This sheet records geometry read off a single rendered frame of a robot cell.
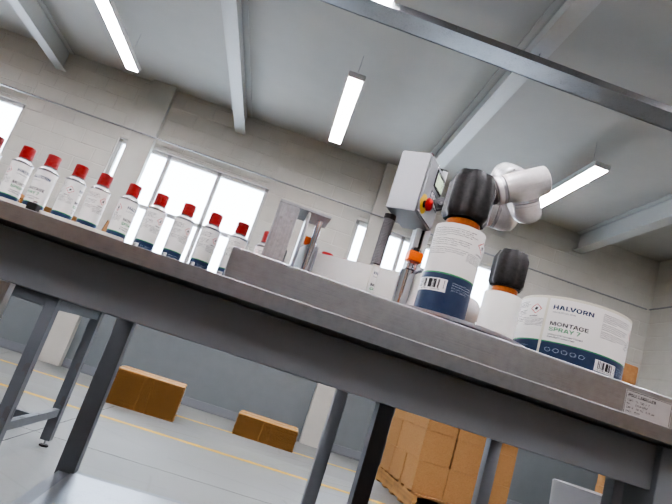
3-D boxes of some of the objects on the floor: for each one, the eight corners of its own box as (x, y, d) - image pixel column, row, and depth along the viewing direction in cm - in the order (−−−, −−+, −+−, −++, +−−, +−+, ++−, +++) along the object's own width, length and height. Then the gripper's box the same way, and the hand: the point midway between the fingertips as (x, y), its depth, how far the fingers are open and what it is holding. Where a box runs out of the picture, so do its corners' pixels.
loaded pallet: (502, 539, 453) (527, 429, 473) (407, 510, 445) (436, 400, 465) (449, 502, 569) (471, 415, 589) (373, 478, 561) (398, 391, 581)
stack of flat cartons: (101, 401, 493) (115, 366, 500) (112, 396, 544) (124, 364, 551) (172, 422, 502) (185, 388, 509) (176, 415, 553) (188, 384, 560)
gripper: (506, 193, 154) (441, 209, 154) (494, 211, 168) (435, 225, 168) (498, 169, 156) (434, 184, 156) (487, 188, 170) (428, 202, 170)
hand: (441, 204), depth 162 cm, fingers closed
